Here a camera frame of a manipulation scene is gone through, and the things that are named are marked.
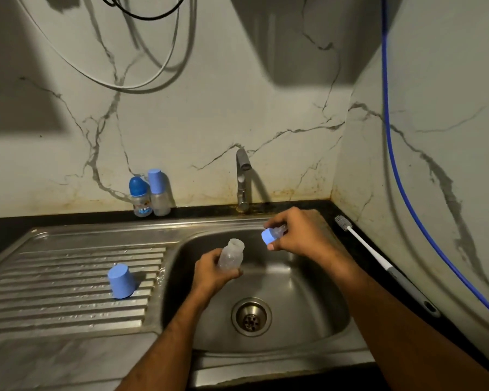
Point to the person's right hand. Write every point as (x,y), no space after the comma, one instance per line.
(305,236)

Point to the person's left hand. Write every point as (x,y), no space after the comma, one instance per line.
(208,276)

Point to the person's right thumb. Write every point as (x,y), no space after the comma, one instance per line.
(281,243)

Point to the person's left thumb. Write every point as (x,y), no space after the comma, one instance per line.
(230,275)

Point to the clear plastic baby bottle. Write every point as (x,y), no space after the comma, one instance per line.
(230,253)

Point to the person's right forearm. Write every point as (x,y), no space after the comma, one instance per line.
(411,329)

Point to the person's left forearm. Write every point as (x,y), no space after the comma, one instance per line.
(163,342)

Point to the sink drain strainer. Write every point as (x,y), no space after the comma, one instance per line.
(251,317)

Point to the steel sink faucet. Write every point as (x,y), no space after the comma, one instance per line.
(243,179)

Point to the white bottle brush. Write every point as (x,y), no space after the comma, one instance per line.
(387,265)

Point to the light blue bottle cap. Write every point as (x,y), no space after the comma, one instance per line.
(122,281)

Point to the baby bottle with light blue cap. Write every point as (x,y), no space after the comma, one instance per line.
(158,192)

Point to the baby bottle with dark blue cap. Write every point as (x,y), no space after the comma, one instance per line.
(140,197)

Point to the stainless steel sink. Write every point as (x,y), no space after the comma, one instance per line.
(106,297)

